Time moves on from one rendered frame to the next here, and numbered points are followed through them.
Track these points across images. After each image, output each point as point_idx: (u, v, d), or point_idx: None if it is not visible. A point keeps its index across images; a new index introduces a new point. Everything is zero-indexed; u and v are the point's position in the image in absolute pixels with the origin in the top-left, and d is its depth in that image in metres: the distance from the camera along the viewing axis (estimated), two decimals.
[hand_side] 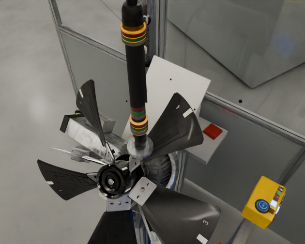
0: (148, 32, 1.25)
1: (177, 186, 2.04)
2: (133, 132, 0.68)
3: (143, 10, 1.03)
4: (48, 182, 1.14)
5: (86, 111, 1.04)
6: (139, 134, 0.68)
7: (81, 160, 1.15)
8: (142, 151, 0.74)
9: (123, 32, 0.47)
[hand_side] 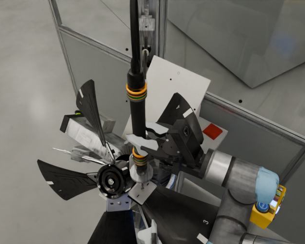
0: None
1: (177, 186, 2.04)
2: (136, 162, 0.78)
3: (144, 42, 1.13)
4: (48, 182, 1.14)
5: (86, 111, 1.04)
6: (141, 164, 0.78)
7: (81, 160, 1.15)
8: (143, 176, 0.84)
9: (128, 92, 0.57)
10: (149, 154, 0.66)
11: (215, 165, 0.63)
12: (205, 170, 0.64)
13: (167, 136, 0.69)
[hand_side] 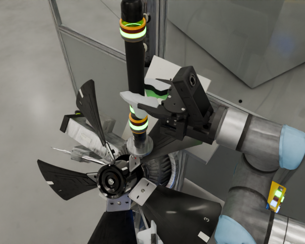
0: (148, 32, 1.25)
1: (177, 186, 2.04)
2: (133, 130, 0.67)
3: (143, 7, 1.02)
4: (48, 182, 1.14)
5: (86, 111, 1.04)
6: (139, 132, 0.67)
7: (81, 160, 1.15)
8: (142, 149, 0.73)
9: (122, 28, 0.46)
10: (147, 112, 0.55)
11: (229, 123, 0.51)
12: (215, 129, 0.52)
13: (169, 93, 0.57)
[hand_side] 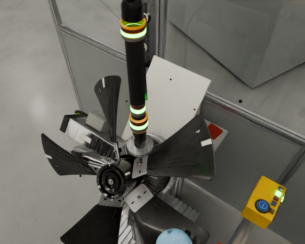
0: (148, 32, 1.25)
1: (177, 186, 2.04)
2: (133, 130, 0.67)
3: (143, 7, 1.02)
4: (47, 156, 1.13)
5: (104, 102, 1.00)
6: (139, 132, 0.67)
7: (81, 160, 1.15)
8: (142, 149, 0.73)
9: (123, 28, 0.46)
10: None
11: None
12: None
13: None
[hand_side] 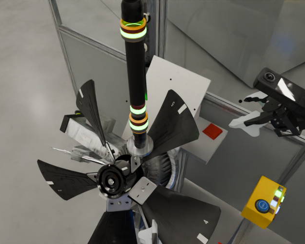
0: (148, 32, 1.25)
1: (177, 186, 2.04)
2: (133, 130, 0.67)
3: (143, 7, 1.02)
4: (80, 91, 1.03)
5: (165, 118, 0.90)
6: (139, 132, 0.67)
7: (81, 160, 1.15)
8: (142, 149, 0.73)
9: (123, 28, 0.46)
10: (254, 123, 0.63)
11: None
12: None
13: (268, 99, 0.65)
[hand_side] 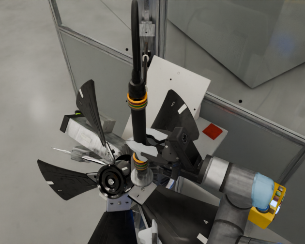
0: None
1: (177, 186, 2.04)
2: (136, 167, 0.80)
3: (144, 47, 1.15)
4: (80, 91, 1.03)
5: (165, 118, 0.90)
6: (141, 169, 0.80)
7: (81, 160, 1.15)
8: (143, 180, 0.86)
9: (129, 101, 0.59)
10: (149, 160, 0.69)
11: (213, 171, 0.65)
12: (203, 175, 0.66)
13: (166, 143, 0.71)
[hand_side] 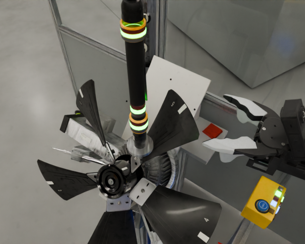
0: (148, 32, 1.25)
1: (177, 186, 2.04)
2: (133, 130, 0.67)
3: (143, 7, 1.02)
4: (80, 91, 1.03)
5: (165, 118, 0.90)
6: (139, 132, 0.67)
7: (81, 160, 1.15)
8: (142, 149, 0.73)
9: (123, 28, 0.46)
10: (250, 156, 0.49)
11: None
12: None
13: (262, 124, 0.52)
